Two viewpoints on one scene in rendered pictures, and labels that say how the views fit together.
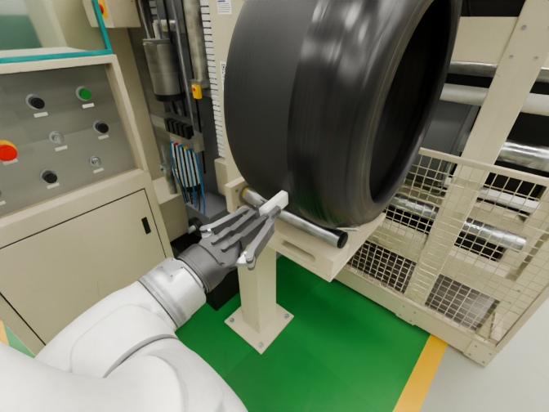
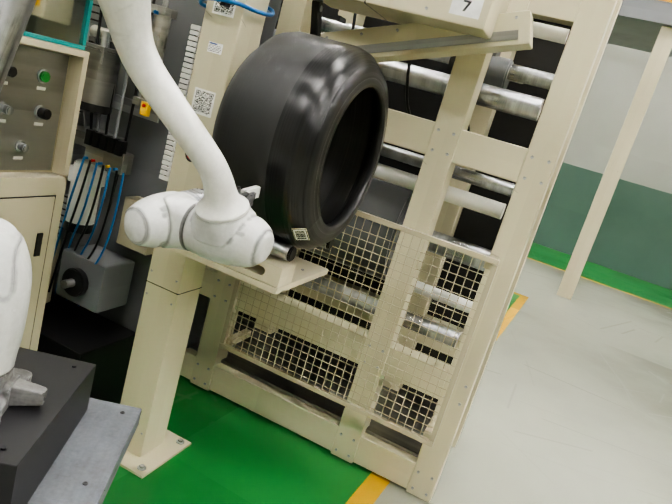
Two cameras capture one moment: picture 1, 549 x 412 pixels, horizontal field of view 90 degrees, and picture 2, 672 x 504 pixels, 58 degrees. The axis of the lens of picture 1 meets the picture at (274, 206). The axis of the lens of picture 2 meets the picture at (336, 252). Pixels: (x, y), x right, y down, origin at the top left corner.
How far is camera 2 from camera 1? 1.08 m
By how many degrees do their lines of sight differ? 28
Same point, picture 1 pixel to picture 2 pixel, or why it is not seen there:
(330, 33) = (308, 89)
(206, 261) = not seen: hidden behind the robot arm
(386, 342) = (315, 477)
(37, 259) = not seen: outside the picture
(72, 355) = (166, 200)
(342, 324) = (260, 456)
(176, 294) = not seen: hidden behind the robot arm
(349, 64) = (316, 106)
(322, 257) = (272, 266)
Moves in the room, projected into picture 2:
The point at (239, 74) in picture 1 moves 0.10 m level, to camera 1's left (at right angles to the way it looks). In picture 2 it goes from (243, 97) to (203, 86)
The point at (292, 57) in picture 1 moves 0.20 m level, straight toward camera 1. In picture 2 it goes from (283, 95) to (297, 101)
